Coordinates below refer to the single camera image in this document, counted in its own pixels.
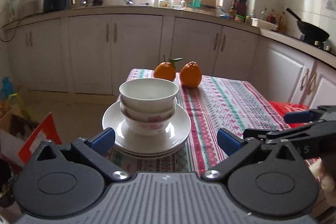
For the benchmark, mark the brown cardboard box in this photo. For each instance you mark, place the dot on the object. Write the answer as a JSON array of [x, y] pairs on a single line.
[[15, 130]]

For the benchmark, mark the dark sauce bottle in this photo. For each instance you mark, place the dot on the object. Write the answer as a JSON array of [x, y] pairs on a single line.
[[232, 10]]

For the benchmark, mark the orange with leafy stem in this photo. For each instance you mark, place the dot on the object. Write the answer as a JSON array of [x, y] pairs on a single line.
[[167, 69]]

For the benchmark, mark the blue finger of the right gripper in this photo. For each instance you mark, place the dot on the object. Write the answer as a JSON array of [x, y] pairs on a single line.
[[299, 117]]

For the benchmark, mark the blue thermos jug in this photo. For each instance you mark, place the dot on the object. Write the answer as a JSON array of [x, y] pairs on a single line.
[[7, 88]]

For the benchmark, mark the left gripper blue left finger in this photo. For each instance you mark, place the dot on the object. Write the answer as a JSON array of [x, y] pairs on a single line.
[[91, 152]]

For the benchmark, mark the orange without leaves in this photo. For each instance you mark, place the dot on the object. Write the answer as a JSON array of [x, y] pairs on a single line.
[[190, 75]]

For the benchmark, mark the plain white bowl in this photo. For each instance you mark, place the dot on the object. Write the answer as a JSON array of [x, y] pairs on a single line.
[[149, 95]]

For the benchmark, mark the black knife block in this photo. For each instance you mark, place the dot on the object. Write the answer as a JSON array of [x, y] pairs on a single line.
[[241, 7]]

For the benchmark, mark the gloved right hand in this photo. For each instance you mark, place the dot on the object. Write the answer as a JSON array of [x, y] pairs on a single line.
[[326, 180]]

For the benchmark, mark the white plate with fruit print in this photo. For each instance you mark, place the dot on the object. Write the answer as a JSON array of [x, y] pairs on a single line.
[[184, 142]]

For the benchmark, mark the red cardboard box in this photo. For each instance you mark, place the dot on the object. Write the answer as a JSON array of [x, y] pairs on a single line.
[[46, 130]]

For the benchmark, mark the white kitchen cabinets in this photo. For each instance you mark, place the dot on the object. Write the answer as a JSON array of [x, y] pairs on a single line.
[[94, 54]]

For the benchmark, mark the black wok on stove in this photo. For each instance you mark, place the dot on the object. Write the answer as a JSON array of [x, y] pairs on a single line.
[[309, 32]]

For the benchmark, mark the plain white deep plate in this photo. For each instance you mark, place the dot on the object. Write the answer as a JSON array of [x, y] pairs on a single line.
[[176, 132]]

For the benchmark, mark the white bowl with pink flowers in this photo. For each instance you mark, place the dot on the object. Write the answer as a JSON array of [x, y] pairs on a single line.
[[147, 128]]

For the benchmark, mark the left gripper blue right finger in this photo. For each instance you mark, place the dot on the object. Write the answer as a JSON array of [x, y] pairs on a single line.
[[240, 153]]

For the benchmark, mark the white bottom plate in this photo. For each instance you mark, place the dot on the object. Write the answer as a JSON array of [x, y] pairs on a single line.
[[150, 156]]

